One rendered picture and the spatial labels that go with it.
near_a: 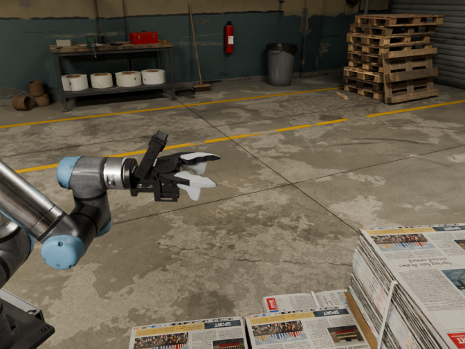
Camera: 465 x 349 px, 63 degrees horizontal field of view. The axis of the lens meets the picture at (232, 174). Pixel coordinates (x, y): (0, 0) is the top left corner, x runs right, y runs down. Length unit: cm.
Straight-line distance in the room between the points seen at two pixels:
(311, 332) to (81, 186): 65
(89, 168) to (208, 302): 154
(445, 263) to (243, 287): 160
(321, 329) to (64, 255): 63
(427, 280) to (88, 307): 190
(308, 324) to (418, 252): 32
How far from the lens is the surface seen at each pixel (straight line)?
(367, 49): 703
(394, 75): 673
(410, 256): 93
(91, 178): 89
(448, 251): 99
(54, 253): 83
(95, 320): 231
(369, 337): 102
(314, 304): 144
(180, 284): 241
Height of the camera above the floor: 158
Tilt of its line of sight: 25 degrees down
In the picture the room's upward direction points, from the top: straight up
